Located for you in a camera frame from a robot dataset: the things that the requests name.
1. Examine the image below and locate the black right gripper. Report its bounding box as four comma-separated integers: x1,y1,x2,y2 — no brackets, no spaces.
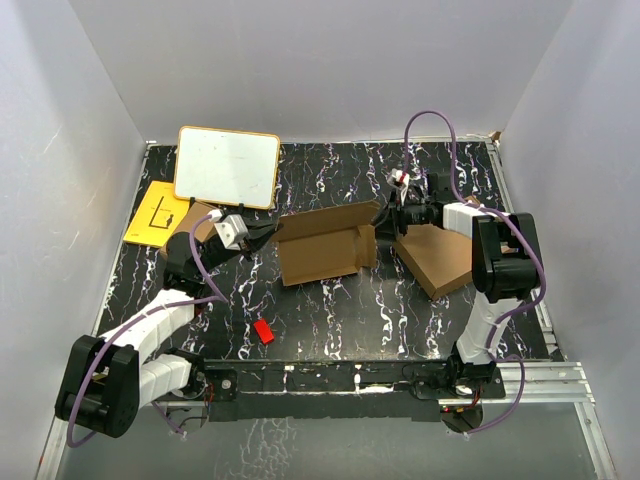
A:
368,188,435,241

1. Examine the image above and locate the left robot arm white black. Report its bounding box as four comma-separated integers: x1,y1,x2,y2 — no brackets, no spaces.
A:
54,210,281,448

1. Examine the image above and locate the yellow booklet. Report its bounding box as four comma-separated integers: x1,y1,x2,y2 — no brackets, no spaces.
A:
123,181,189,248

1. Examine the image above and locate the aluminium frame rail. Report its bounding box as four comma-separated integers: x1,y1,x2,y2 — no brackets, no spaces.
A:
40,362,616,479

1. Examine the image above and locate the closed brown cardboard box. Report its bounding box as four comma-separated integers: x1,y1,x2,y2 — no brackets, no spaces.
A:
394,200,485,300

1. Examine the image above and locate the small brown cardboard box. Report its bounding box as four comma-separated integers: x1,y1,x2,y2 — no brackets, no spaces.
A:
160,202,223,260

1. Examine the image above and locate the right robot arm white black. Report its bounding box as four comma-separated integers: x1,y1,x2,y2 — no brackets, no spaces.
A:
371,168,546,399

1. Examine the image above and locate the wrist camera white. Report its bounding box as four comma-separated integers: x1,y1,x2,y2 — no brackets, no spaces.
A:
387,168,410,203
208,209,247,251

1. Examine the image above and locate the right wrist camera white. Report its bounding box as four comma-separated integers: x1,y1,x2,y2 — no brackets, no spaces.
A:
387,168,410,203

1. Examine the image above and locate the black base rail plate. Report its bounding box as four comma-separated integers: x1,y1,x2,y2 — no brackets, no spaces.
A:
203,359,506,422

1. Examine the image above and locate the small red block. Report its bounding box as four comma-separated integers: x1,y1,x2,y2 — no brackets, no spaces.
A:
253,319,275,345

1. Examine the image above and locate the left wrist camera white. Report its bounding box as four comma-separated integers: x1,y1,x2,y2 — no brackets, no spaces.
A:
208,209,247,251

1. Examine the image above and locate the white board yellow frame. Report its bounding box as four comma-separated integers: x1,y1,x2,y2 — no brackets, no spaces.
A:
173,126,281,210

